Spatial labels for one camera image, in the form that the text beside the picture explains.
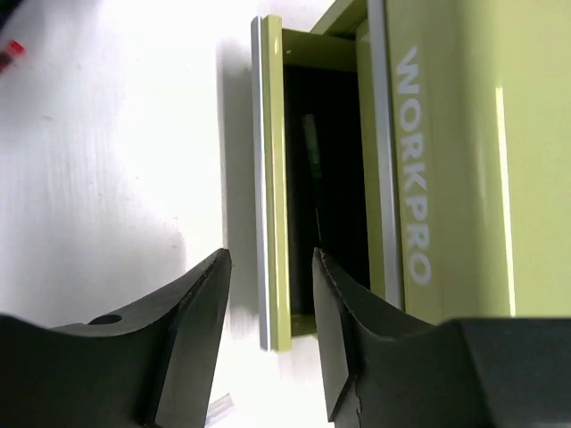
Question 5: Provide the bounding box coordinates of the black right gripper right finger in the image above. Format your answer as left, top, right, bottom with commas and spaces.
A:
312, 250, 570, 427

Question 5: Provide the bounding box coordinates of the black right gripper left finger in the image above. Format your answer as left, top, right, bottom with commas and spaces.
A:
1, 249, 231, 427

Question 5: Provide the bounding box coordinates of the green metal drawer cabinet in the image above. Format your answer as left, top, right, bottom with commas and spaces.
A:
251, 1, 570, 351

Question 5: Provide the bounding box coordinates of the red ink pen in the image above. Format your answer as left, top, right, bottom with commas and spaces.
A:
0, 39, 25, 72

